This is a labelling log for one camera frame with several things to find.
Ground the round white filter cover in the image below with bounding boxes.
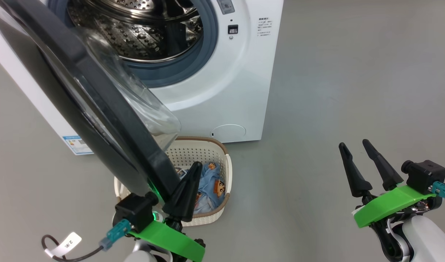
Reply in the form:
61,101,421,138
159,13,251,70
211,124,246,142

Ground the white cable tag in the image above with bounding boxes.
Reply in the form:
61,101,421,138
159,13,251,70
50,232,82,257

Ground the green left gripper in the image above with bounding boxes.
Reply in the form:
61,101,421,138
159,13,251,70
128,161,207,262

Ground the grey warning sticker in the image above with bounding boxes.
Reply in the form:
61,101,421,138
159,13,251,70
217,0,235,15

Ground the cream perforated laundry basket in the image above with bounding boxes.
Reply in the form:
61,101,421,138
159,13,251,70
114,136,233,227

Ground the blue cartoon print garment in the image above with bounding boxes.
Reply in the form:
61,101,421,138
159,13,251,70
193,163,226,215

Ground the blue energy label sticker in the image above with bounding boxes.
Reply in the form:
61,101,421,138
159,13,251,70
62,136,94,155

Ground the white front-load washing machine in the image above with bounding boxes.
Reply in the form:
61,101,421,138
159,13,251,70
0,0,284,156

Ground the black round washer door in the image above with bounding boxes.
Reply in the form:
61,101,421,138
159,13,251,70
0,0,182,204

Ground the stainless steel washing machine drum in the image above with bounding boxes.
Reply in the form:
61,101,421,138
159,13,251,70
67,0,203,63

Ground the grey rubber door gasket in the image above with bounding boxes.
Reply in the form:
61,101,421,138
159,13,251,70
48,0,219,89

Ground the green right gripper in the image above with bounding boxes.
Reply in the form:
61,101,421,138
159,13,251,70
338,139,441,229

